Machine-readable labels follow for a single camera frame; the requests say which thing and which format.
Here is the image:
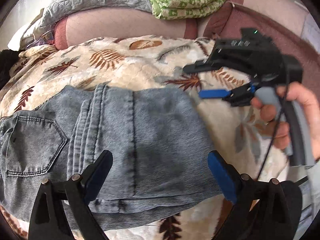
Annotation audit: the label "white pillow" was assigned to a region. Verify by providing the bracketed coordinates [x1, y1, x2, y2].
[7, 7, 45, 50]

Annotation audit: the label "leaf-print cream blanket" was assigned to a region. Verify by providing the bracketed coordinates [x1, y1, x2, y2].
[0, 36, 293, 240]

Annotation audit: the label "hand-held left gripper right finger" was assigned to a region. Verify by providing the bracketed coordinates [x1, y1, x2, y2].
[207, 151, 303, 240]

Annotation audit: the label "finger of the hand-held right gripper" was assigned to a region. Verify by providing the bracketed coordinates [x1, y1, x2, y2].
[199, 86, 256, 108]
[182, 60, 218, 75]

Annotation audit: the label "black cable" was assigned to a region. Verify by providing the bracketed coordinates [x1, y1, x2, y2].
[255, 85, 291, 181]

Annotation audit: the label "grey-blue denim pants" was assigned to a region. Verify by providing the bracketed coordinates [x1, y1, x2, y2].
[0, 84, 223, 233]

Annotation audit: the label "purple patterned item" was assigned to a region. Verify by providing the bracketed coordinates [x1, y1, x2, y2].
[30, 30, 57, 47]

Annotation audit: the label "pink bolster cushion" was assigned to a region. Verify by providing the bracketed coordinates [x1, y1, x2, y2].
[54, 5, 200, 49]

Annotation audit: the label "dark cloth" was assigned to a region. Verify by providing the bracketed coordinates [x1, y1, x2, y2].
[0, 49, 20, 88]

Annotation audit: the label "pale printed cloth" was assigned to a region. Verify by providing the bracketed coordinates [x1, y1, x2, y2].
[295, 1, 320, 63]

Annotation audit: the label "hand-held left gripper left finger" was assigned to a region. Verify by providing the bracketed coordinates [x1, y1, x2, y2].
[28, 150, 113, 240]

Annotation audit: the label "person's right hand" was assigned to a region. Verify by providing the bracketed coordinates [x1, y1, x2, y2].
[251, 82, 320, 161]

